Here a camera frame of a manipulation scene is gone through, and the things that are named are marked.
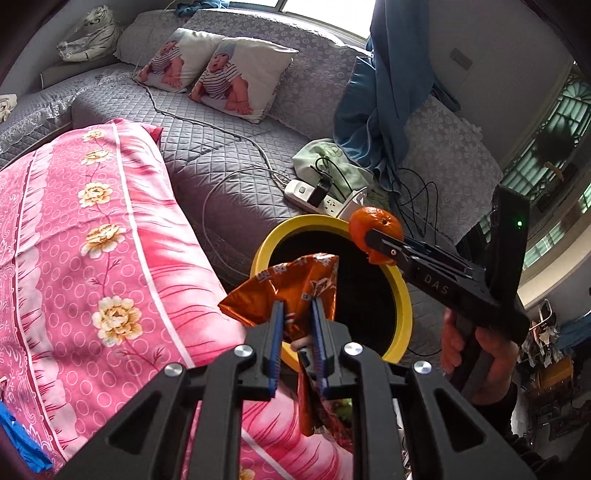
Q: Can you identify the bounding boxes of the light green cloth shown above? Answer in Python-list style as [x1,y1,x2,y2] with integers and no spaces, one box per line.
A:
[292,138,393,208]

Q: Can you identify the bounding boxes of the thin white cable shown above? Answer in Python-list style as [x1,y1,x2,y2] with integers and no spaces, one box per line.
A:
[134,65,296,282]

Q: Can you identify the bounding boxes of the glass door with green frame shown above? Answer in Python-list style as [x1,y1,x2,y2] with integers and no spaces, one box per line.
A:
[480,65,591,296]

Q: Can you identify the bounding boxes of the yellow bin with black liner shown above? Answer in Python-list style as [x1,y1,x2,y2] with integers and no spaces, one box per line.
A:
[249,213,413,372]

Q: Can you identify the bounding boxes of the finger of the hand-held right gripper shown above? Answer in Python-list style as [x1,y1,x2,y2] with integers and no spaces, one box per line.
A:
[365,227,419,259]

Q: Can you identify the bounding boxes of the black charger plug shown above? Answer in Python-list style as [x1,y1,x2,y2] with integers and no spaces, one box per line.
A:
[308,178,333,207]

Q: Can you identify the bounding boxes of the tangled black cables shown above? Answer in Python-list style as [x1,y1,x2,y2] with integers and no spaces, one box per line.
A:
[314,157,462,241]

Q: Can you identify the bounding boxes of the large window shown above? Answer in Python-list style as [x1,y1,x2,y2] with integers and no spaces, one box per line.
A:
[277,0,375,44]

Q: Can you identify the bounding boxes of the long blue curtain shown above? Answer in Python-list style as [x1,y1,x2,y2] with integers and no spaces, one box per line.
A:
[333,0,462,195]

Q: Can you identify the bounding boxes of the short blue curtain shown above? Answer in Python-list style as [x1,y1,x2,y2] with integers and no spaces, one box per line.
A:
[175,0,232,18]

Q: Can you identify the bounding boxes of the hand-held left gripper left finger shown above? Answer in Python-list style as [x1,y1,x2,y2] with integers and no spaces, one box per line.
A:
[55,300,287,480]

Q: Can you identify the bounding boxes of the person's right forearm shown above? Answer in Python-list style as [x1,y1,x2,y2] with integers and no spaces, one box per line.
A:
[471,383,555,480]

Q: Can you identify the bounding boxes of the white tiger plush toy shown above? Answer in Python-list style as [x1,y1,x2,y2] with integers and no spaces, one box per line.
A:
[56,6,118,63]

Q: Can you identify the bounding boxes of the orange foil snack wrapper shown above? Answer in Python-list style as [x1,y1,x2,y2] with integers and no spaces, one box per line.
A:
[218,251,356,457]

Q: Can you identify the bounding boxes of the mandarin orange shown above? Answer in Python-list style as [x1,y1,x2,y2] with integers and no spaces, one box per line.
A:
[348,206,404,266]

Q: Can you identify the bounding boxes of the pink floral blanket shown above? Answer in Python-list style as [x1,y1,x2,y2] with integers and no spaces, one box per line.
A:
[0,117,352,480]

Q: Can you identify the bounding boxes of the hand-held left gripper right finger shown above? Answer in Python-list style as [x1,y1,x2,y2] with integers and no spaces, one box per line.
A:
[310,298,536,480]

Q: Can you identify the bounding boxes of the white power strip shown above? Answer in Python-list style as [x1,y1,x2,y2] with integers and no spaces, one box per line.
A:
[283,179,352,215]

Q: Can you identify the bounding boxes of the person's right hand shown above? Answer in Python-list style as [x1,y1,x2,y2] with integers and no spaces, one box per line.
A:
[441,309,521,407]

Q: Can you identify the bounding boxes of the blue plastic bag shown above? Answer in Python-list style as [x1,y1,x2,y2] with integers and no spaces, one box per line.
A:
[0,399,54,472]

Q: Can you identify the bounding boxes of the baby print pillow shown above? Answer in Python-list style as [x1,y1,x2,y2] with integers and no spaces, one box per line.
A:
[134,28,227,93]
[188,37,300,124]

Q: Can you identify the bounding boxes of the grey quilted corner sofa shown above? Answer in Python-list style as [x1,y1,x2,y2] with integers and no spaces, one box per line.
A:
[0,9,504,361]

